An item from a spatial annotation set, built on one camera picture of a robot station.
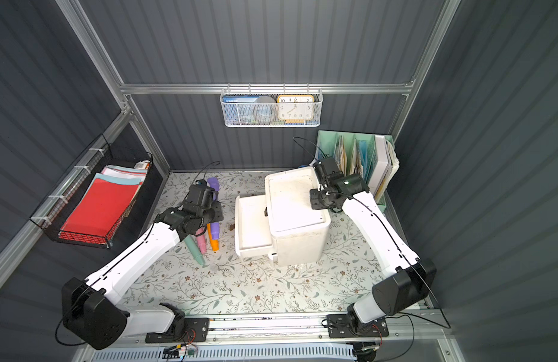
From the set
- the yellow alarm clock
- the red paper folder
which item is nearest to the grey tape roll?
the yellow alarm clock

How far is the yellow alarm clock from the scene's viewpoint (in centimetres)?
89

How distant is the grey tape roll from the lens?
874 mm

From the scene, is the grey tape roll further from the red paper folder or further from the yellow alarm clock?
the red paper folder

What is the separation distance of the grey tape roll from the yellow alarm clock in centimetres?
3
